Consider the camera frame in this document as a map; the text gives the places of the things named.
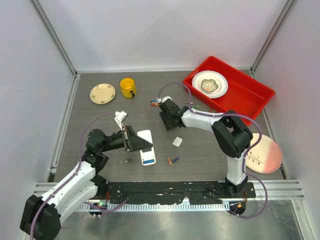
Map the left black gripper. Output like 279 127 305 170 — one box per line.
100 125 153 153

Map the white remote control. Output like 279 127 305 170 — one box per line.
137 130 156 166

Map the white battery cover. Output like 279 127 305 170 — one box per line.
172 137 183 147

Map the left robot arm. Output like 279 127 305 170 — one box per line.
19 125 153 240

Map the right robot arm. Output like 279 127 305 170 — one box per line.
157 96 253 198

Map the orange battery lower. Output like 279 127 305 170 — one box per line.
167 157 173 166

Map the small patterned bowl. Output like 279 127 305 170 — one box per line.
200 79 219 93

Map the yellow mug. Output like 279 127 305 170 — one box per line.
119 77 136 98

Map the cream floral plate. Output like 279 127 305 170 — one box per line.
89 83 116 105

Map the white paper plate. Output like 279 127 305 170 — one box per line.
192 70 229 99

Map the red plastic bin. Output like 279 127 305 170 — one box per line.
183 56 275 120

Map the pink white plate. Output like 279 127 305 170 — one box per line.
246 134 282 174

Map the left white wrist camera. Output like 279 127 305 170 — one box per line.
114 111 128 131

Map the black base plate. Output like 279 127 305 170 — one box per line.
89 181 256 205

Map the white slotted cable duct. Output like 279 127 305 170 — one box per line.
77 201 231 213

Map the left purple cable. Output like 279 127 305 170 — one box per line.
29 112 130 240

